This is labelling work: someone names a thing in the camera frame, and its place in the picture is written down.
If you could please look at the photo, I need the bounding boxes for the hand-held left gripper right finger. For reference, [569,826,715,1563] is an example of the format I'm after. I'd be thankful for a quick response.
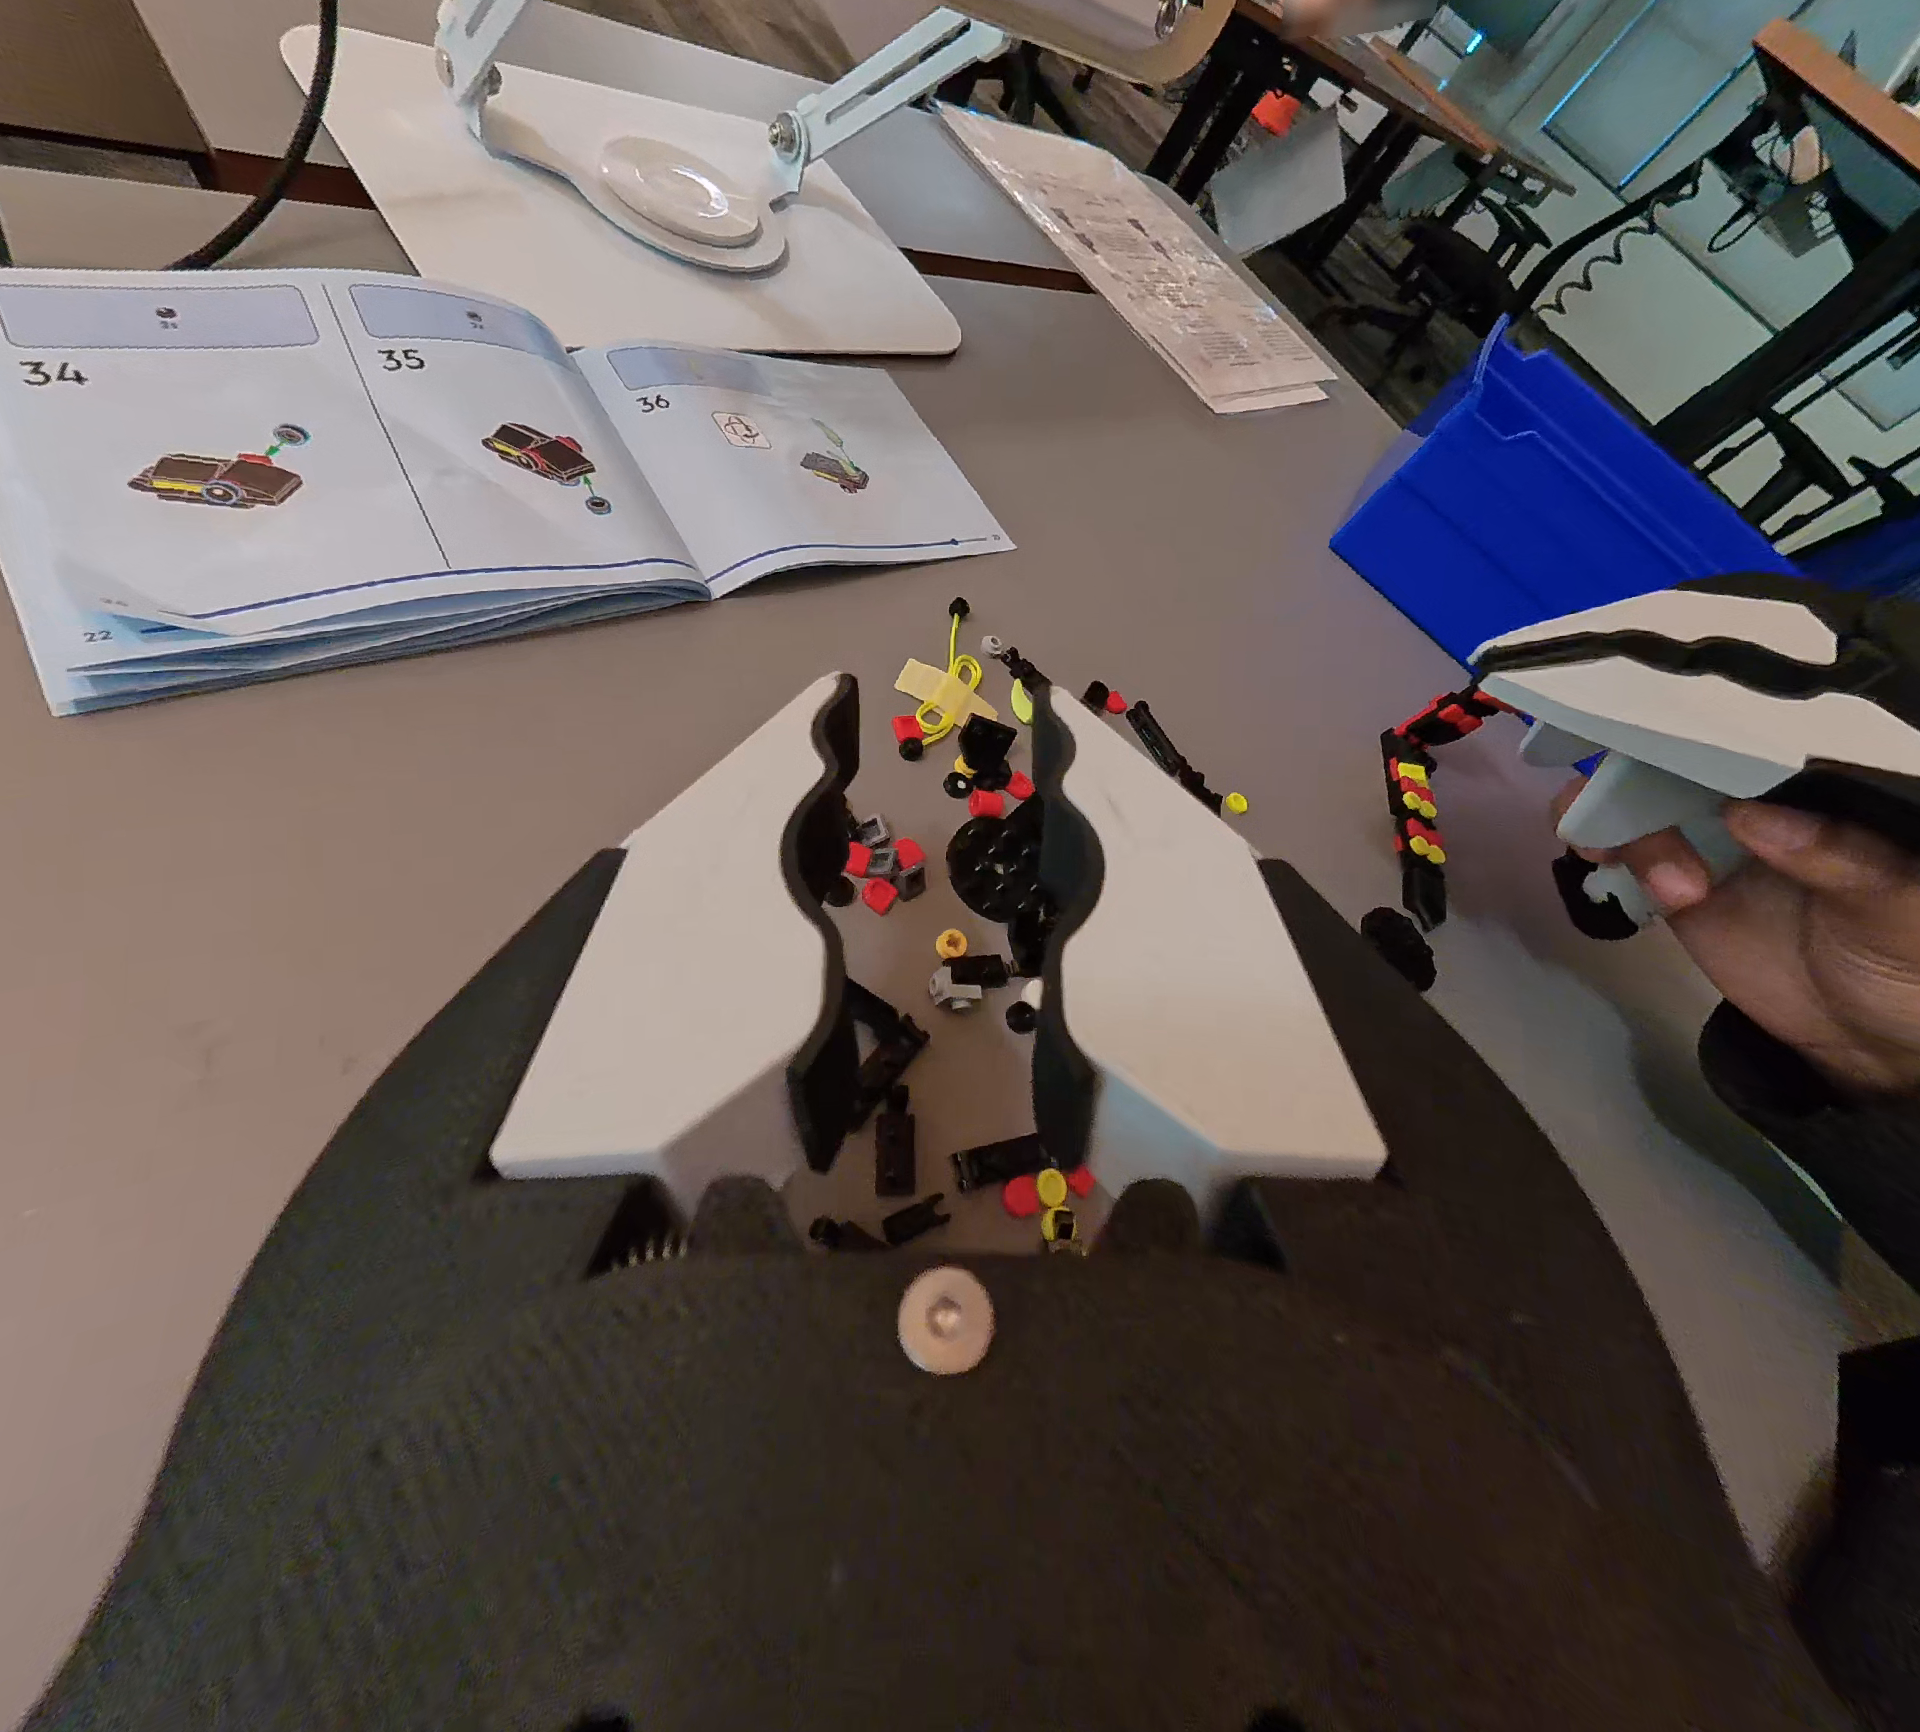
[1029,685,1390,1211]

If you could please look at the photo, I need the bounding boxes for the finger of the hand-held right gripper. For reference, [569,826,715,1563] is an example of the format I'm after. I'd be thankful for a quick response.
[1473,588,1845,700]
[1476,675,1920,805]

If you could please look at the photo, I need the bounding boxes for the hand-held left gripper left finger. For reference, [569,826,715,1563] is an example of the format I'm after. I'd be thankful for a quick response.
[493,673,867,1213]

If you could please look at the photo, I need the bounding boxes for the long black lego strip assembly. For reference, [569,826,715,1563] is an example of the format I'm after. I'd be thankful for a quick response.
[1376,687,1521,935]

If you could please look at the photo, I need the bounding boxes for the pile of lego pieces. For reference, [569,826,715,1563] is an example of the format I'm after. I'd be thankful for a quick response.
[811,592,1255,1262]

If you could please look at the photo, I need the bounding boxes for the person's right forearm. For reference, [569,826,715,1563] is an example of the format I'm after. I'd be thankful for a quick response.
[1699,997,1920,1330]

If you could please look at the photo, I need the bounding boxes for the black lego wheel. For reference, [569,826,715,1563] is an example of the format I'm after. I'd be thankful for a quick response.
[1361,906,1441,997]

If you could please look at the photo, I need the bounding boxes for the black round lego plate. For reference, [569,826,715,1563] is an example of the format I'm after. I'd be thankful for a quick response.
[949,814,1056,928]

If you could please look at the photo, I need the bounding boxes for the lego instruction booklet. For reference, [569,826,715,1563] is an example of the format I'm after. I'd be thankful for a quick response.
[0,268,1019,718]

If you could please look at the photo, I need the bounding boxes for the person's right hand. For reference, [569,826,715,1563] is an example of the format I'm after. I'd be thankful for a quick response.
[1643,805,1920,1092]

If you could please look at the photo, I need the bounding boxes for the blue plastic bin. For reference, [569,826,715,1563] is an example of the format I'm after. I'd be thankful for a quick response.
[1328,315,1825,685]

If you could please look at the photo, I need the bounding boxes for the black office chair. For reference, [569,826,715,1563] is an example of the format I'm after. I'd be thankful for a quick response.
[1342,217,1555,376]

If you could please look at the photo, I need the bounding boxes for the wooden desk with black legs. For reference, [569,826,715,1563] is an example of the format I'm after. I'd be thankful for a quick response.
[1147,0,1578,286]
[1650,19,1920,534]

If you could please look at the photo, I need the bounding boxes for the clear printed plastic bag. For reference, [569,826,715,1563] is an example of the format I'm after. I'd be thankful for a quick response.
[932,100,1341,419]

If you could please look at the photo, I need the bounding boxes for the white adjustable stand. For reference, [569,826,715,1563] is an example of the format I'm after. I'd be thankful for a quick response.
[283,0,1189,358]

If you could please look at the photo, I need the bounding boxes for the brown chair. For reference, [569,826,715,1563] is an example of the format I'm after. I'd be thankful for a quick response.
[0,0,223,190]

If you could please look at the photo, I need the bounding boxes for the yellow lego string with wrapper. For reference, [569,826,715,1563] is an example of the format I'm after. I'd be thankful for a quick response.
[897,611,989,752]

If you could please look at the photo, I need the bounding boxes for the black cable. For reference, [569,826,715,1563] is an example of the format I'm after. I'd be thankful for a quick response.
[169,0,342,274]

